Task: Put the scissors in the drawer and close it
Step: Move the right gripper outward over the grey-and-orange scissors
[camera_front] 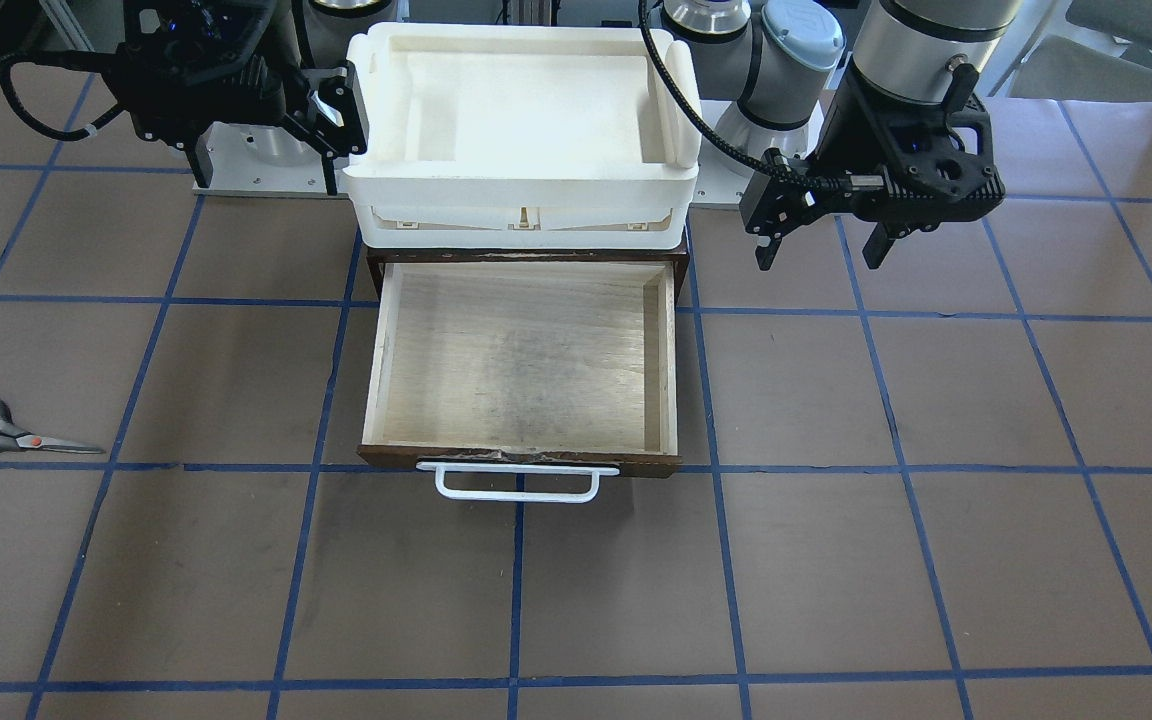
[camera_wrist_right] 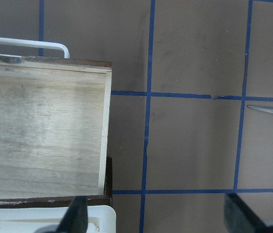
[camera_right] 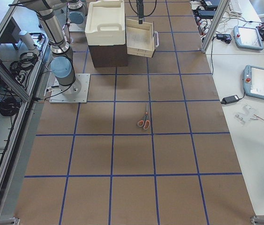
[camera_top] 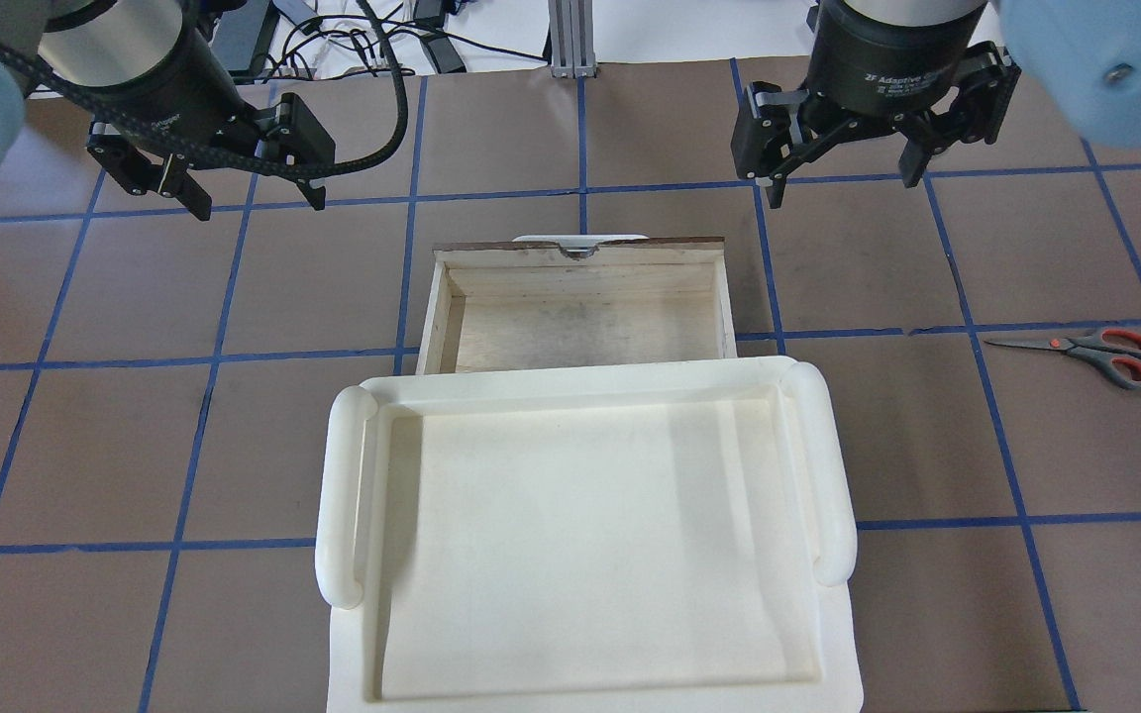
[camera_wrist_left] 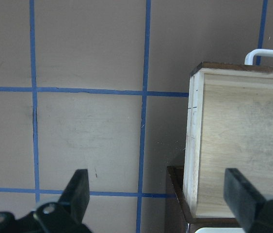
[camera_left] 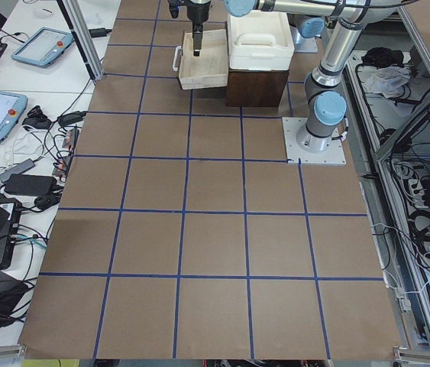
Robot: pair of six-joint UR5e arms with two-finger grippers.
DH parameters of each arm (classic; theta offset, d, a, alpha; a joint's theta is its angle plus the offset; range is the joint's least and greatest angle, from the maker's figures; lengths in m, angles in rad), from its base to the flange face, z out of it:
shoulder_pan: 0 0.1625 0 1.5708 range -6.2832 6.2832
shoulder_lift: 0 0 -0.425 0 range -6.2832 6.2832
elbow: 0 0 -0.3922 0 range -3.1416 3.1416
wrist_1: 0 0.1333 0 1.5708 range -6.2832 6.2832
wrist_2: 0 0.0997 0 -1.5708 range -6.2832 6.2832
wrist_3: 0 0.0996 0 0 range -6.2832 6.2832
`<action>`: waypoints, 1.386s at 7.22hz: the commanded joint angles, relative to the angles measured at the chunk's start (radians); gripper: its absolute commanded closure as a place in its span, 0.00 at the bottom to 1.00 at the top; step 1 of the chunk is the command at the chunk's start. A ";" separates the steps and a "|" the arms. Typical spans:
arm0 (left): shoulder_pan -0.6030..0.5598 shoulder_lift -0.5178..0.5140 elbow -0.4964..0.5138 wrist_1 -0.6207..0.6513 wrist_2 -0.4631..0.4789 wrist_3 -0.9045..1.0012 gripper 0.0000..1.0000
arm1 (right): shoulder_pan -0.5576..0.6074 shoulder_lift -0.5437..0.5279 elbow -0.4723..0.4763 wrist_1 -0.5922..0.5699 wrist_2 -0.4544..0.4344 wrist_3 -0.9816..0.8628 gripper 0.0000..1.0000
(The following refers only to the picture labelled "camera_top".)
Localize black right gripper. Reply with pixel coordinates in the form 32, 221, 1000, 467
733, 1, 1020, 209

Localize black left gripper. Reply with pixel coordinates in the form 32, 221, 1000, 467
38, 1, 335, 222

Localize wooden drawer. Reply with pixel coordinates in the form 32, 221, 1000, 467
416, 235, 738, 375

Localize red grey scissors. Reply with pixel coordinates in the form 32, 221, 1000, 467
984, 329, 1141, 391

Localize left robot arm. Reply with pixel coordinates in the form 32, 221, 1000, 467
0, 1, 335, 221

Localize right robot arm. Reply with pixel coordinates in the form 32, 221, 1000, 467
730, 1, 1141, 208

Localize white foam tray box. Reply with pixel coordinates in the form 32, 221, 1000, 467
314, 356, 865, 712

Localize black braided cable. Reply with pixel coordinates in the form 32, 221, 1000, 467
0, 0, 408, 181

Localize aluminium frame post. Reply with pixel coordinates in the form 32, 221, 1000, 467
547, 0, 599, 78

